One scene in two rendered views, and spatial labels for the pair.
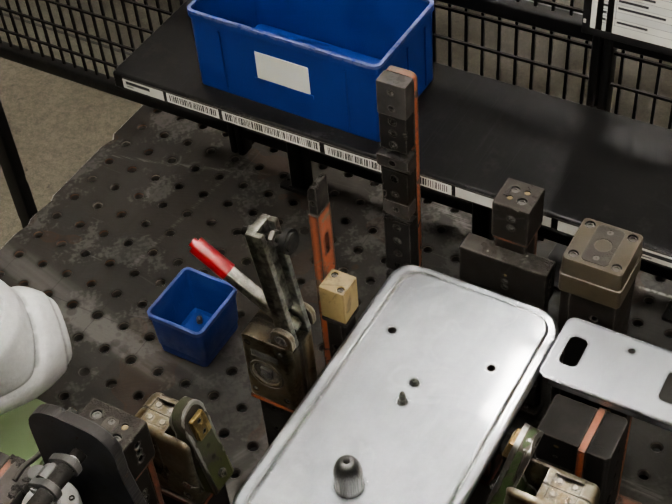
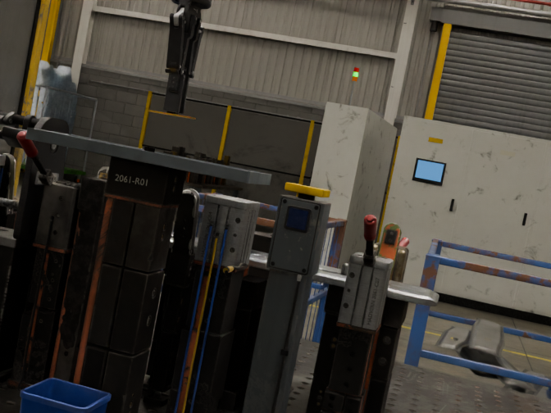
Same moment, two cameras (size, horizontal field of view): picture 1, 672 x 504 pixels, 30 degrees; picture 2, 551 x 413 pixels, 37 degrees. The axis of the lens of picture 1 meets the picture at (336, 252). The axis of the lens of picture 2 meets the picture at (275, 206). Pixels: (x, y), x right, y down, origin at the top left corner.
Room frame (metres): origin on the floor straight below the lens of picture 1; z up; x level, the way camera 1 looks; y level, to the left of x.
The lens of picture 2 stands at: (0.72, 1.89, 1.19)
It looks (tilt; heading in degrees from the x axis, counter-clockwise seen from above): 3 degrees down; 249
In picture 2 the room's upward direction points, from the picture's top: 11 degrees clockwise
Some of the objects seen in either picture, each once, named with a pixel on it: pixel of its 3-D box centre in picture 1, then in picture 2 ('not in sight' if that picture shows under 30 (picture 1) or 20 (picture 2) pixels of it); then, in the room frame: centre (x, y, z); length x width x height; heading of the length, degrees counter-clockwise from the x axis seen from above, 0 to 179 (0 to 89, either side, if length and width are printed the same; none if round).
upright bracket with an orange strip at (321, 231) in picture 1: (331, 323); not in sight; (1.03, 0.01, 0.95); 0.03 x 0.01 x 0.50; 147
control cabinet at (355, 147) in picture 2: not in sight; (352, 174); (-3.84, -7.71, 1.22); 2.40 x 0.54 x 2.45; 53
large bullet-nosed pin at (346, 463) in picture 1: (348, 476); not in sight; (0.76, 0.01, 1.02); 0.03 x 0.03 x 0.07
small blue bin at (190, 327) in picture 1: (196, 319); not in sight; (1.24, 0.22, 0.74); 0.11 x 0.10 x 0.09; 147
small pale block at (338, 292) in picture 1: (346, 377); not in sight; (1.00, 0.00, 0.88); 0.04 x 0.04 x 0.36; 57
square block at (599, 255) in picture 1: (591, 341); not in sight; (1.02, -0.32, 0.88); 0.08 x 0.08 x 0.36; 57
